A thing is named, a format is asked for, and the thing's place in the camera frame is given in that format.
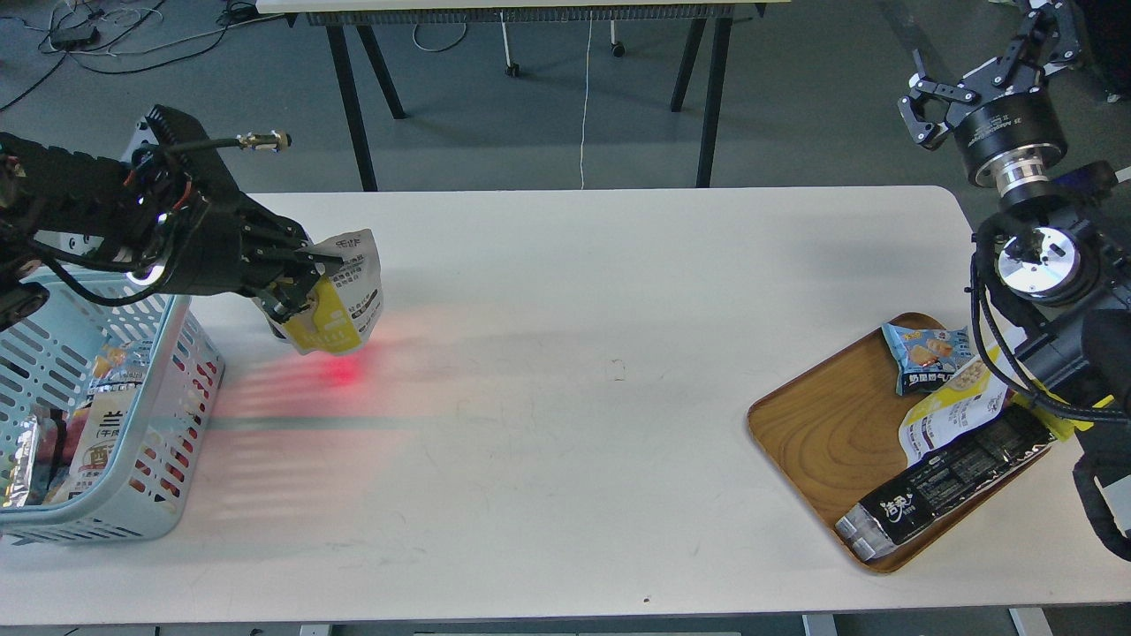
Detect white hanging cable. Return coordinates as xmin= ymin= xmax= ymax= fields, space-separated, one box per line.
xmin=579 ymin=18 xmax=593 ymax=191

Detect blue snack packet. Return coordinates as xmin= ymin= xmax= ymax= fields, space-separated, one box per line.
xmin=881 ymin=323 xmax=972 ymax=396

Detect wooden tray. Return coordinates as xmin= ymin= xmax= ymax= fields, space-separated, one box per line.
xmin=748 ymin=313 xmax=1057 ymax=574

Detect black power adapter on floor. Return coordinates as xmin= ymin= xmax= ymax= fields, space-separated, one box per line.
xmin=49 ymin=23 xmax=100 ymax=51

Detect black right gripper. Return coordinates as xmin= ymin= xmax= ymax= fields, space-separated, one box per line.
xmin=898 ymin=1 xmax=1089 ymax=188

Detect yellow cartoon snack packet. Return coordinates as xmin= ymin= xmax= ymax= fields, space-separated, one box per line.
xmin=1013 ymin=394 xmax=1096 ymax=440

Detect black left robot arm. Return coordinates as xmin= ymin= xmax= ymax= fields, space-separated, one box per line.
xmin=1 ymin=104 xmax=343 ymax=329

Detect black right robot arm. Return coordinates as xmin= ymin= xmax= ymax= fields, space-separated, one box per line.
xmin=899 ymin=1 xmax=1130 ymax=559

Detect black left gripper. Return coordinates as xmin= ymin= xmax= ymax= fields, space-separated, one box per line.
xmin=141 ymin=194 xmax=344 ymax=323

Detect yellow grey snack pouch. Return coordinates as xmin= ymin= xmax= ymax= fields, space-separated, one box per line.
xmin=267 ymin=229 xmax=383 ymax=355

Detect snack packets inside basket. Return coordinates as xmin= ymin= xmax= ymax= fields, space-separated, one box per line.
xmin=3 ymin=338 xmax=154 ymax=508

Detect black leg background table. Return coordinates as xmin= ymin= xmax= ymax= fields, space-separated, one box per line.
xmin=256 ymin=0 xmax=792 ymax=191

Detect black long snack package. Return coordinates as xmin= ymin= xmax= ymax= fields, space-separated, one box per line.
xmin=834 ymin=405 xmax=1055 ymax=561

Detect yellow white snack bag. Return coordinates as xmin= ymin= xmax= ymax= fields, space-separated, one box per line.
xmin=898 ymin=356 xmax=1013 ymax=467

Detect light blue plastic basket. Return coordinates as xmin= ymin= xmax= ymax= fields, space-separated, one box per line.
xmin=1 ymin=269 xmax=225 ymax=543

